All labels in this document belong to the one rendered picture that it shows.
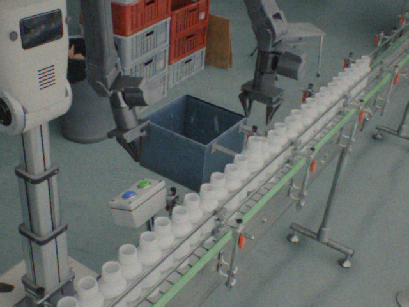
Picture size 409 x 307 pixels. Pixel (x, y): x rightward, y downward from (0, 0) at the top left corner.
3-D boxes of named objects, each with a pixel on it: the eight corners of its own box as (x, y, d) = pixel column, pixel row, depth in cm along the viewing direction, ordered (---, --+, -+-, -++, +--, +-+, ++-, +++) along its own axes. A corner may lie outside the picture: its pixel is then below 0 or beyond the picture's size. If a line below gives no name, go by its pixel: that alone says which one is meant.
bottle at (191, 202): (195, 238, 138) (200, 188, 129) (201, 254, 134) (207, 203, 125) (174, 241, 137) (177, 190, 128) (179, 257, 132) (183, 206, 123)
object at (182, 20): (171, 39, 419) (172, 12, 407) (131, 27, 435) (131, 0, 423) (209, 22, 464) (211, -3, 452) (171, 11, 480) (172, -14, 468)
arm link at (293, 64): (275, 18, 132) (259, 27, 125) (317, 29, 127) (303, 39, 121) (268, 61, 138) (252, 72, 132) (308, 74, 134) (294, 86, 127)
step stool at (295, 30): (290, 52, 540) (298, 13, 517) (320, 77, 492) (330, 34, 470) (249, 55, 525) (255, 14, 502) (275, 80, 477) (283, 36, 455)
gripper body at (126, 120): (151, 125, 134) (144, 98, 132) (126, 141, 127) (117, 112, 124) (133, 125, 138) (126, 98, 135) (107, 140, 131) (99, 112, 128)
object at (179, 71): (169, 90, 442) (170, 66, 430) (130, 77, 458) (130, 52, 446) (205, 68, 487) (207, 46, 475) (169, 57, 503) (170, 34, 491)
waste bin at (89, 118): (87, 155, 348) (83, 66, 313) (41, 132, 367) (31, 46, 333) (131, 130, 381) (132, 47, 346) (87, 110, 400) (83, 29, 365)
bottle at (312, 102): (312, 139, 188) (321, 98, 179) (308, 147, 184) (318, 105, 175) (296, 135, 190) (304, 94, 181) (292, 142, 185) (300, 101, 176)
